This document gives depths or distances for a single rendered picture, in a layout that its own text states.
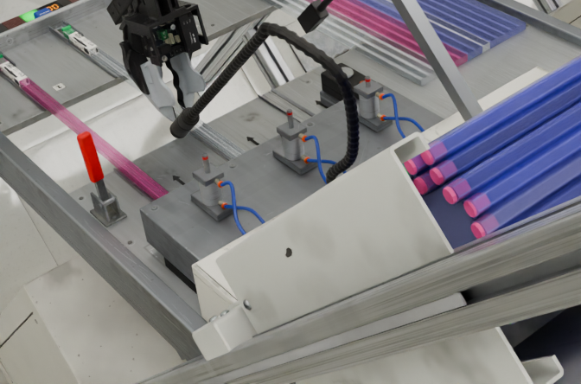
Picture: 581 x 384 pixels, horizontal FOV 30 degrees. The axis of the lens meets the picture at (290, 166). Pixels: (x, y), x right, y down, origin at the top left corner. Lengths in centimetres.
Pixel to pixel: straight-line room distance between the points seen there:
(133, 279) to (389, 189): 58
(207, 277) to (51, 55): 64
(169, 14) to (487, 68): 42
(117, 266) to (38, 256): 112
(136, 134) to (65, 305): 83
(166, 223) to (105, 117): 128
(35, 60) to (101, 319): 39
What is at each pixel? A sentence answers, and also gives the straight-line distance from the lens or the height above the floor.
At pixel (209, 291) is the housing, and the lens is 104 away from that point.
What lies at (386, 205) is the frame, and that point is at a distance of 63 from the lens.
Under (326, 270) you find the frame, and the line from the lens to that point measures 73.
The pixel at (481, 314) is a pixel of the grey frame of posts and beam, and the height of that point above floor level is 175.
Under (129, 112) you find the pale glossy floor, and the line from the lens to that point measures 242.
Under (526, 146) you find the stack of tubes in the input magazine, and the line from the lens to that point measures 71.
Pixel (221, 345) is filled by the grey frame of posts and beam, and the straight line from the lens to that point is 90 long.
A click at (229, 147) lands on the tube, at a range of 131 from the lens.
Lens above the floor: 222
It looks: 63 degrees down
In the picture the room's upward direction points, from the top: 53 degrees clockwise
